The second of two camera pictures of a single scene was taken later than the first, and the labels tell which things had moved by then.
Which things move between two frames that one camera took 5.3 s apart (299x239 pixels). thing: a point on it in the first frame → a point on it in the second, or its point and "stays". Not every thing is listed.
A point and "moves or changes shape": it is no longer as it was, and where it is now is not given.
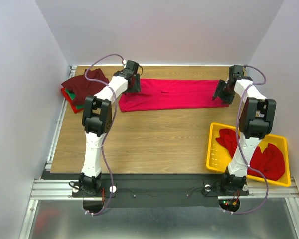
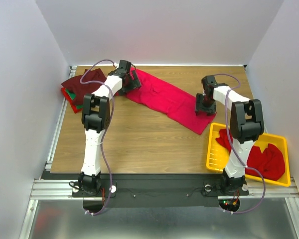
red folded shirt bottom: (69, 97) stays
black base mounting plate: (161, 190) stays
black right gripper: (223, 90) → (205, 107)
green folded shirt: (72, 95) stays
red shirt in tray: (270, 164) stays
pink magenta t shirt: (158, 94) moves or changes shape
